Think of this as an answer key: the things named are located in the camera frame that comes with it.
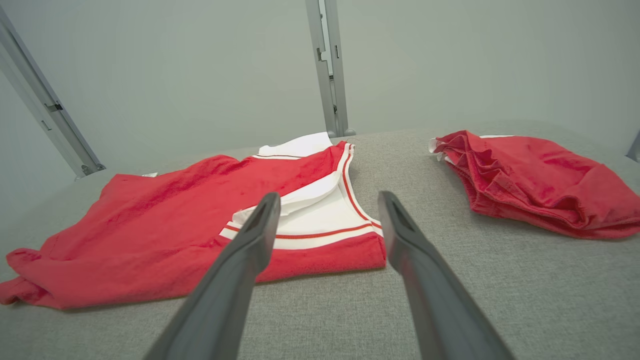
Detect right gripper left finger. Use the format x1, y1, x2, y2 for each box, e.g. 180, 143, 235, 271
142, 192, 282, 360

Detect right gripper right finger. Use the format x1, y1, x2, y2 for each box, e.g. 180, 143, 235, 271
377, 190, 516, 360

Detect red white basketball jersey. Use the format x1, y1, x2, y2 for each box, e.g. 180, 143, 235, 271
0, 131, 389, 311

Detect red shorts white trim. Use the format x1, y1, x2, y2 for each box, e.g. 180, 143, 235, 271
428, 130, 640, 241

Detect grey metal post with foot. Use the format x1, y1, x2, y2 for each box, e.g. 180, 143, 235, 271
625, 130, 640, 164

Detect grey metal post double profile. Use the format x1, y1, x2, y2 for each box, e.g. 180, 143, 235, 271
304, 0, 357, 139

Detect grey slanted metal post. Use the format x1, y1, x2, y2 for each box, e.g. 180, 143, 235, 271
0, 5, 107, 179

